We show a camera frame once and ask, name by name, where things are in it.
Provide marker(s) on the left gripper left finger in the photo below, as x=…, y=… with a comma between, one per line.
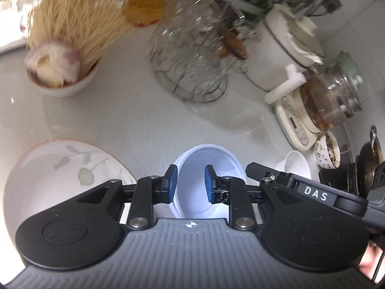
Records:
x=113, y=195

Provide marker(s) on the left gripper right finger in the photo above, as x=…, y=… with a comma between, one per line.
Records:
x=234, y=193

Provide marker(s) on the white plastic bowl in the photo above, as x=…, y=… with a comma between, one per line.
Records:
x=191, y=198

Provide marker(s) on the white floral plate red rim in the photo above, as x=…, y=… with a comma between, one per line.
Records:
x=53, y=172

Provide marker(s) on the person right hand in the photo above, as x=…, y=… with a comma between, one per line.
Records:
x=370, y=259

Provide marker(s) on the floral bowl with tea leaves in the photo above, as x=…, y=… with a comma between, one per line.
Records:
x=326, y=152

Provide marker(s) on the small white ceramic bowl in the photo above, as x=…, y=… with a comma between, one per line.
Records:
x=295, y=163

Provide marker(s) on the glass kettle on base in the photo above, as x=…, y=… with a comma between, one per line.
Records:
x=328, y=98

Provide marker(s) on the white electric cooking pot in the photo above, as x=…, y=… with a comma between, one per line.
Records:
x=283, y=40

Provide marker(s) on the bowl with noodles and garlic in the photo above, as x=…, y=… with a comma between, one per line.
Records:
x=66, y=41

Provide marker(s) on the red lid honey jar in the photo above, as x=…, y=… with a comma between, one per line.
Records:
x=147, y=3

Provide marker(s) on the wire rack with glass cups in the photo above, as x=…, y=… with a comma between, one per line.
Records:
x=195, y=45

